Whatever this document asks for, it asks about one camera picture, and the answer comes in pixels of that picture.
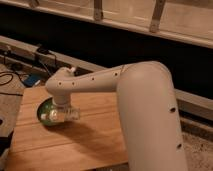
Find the metal bracket left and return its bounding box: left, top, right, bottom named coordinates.
left=93, top=0, right=103, bottom=21

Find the black cable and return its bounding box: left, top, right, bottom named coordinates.
left=0, top=49, right=58, bottom=98

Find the black power adapter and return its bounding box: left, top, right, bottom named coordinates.
left=36, top=46, right=50, bottom=55

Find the green ceramic bowl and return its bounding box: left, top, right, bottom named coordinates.
left=37, top=98, right=65, bottom=126

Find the metal bracket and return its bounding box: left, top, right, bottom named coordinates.
left=93, top=0, right=103, bottom=21
left=149, top=0, right=166, bottom=33

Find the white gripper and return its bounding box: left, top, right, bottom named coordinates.
left=52, top=95, right=80, bottom=121

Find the blue box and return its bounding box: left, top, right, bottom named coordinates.
left=24, top=74, right=40, bottom=87

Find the metal bracket right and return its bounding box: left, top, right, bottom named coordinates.
left=149, top=0, right=166, bottom=33

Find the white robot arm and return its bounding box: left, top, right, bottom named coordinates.
left=45, top=61, right=188, bottom=171

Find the wooden board table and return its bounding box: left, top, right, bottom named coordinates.
left=5, top=87, right=127, bottom=171

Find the clear plastic bottle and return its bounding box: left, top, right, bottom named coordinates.
left=41, top=108, right=80, bottom=123

